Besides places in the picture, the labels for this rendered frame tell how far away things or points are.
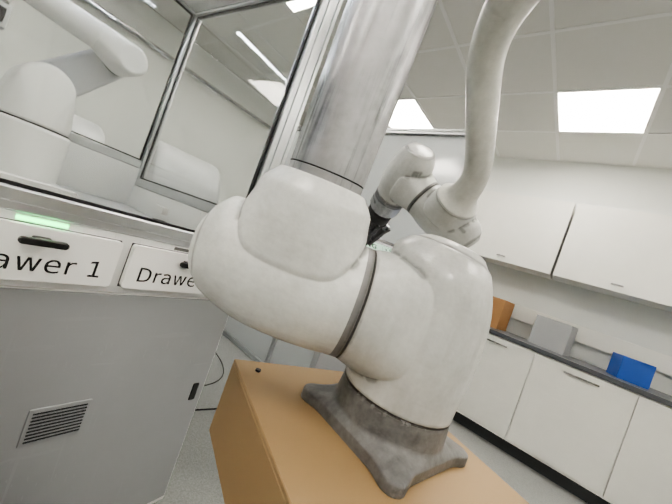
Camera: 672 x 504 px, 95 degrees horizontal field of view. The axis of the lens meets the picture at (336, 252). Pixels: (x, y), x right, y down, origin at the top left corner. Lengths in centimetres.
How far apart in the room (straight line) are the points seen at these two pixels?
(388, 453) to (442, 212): 50
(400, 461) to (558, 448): 280
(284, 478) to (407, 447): 15
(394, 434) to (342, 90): 39
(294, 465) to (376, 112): 38
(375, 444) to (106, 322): 74
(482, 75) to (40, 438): 121
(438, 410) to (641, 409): 275
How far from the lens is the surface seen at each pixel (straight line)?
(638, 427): 314
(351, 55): 40
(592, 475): 321
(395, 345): 37
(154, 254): 92
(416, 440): 43
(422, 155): 78
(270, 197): 35
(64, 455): 115
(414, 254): 39
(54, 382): 101
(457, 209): 73
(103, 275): 89
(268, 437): 39
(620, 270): 349
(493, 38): 66
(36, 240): 80
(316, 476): 37
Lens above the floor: 108
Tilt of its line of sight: level
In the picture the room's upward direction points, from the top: 20 degrees clockwise
